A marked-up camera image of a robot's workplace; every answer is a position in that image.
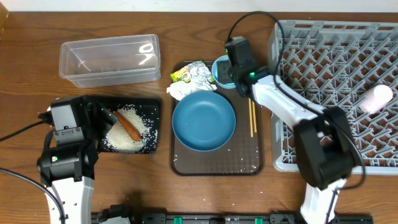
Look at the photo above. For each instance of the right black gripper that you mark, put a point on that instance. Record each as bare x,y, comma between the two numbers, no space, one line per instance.
224,73

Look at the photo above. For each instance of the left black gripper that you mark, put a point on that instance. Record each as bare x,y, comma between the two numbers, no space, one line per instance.
101,121

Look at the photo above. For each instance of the pile of white rice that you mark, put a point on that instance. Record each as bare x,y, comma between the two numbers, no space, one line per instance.
143,118

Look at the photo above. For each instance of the orange carrot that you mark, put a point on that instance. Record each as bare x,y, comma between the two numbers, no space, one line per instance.
132,132

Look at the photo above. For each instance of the dark blue bowl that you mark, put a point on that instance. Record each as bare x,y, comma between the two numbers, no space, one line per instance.
204,121

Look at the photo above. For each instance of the pink cup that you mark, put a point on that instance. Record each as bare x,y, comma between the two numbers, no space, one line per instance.
375,99

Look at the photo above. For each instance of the light blue cup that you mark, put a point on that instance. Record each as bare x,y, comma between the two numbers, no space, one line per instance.
224,72

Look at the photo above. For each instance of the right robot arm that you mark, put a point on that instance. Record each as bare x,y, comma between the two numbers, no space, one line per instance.
325,155

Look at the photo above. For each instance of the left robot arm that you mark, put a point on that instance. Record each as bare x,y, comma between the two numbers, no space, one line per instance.
67,163

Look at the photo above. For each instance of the grey dishwasher rack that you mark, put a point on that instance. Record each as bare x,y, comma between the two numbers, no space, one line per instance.
333,63

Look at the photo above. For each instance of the light blue small bowl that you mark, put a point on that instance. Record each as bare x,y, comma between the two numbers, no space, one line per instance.
215,75

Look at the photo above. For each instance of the right wooden chopstick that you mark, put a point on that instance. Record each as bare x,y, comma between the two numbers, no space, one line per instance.
254,117

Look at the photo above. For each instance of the wooden chopstick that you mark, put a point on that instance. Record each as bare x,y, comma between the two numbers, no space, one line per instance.
250,117
254,117

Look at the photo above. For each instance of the black rectangular tray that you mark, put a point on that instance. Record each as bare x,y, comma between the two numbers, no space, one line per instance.
113,103

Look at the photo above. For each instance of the left wooden chopstick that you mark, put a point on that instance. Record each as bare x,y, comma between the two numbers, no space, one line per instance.
250,117

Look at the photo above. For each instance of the crumpled silver foil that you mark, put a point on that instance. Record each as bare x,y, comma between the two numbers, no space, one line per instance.
199,72

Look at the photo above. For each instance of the clear plastic container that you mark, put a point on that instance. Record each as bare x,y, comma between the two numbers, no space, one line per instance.
111,61

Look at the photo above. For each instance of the yellow green snack wrapper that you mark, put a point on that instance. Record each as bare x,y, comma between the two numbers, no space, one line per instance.
184,75

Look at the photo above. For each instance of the crumpled white tissue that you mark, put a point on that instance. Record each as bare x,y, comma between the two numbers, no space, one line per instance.
179,90

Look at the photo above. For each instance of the brown serving tray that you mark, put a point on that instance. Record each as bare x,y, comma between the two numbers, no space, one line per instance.
241,155

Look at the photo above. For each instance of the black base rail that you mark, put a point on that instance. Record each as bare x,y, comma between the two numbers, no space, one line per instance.
124,213

